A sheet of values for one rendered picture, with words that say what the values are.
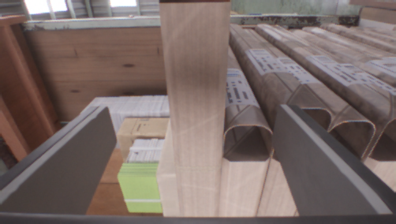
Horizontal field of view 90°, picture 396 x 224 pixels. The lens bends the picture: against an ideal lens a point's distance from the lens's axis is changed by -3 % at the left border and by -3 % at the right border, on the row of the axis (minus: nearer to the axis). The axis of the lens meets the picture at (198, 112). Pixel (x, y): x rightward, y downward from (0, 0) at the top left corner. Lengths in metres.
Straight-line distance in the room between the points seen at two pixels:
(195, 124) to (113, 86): 1.57
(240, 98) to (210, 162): 0.07
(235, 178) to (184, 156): 0.05
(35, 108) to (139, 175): 1.15
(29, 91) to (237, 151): 1.64
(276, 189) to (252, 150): 0.05
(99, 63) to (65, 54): 0.25
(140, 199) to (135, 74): 0.97
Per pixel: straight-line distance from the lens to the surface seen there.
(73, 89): 1.89
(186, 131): 0.17
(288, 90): 0.20
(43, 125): 1.87
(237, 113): 0.19
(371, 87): 0.26
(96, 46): 1.66
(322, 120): 0.21
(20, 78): 1.74
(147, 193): 0.90
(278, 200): 0.24
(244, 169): 0.20
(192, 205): 0.24
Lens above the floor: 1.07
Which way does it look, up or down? 1 degrees up
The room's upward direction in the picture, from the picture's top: 90 degrees counter-clockwise
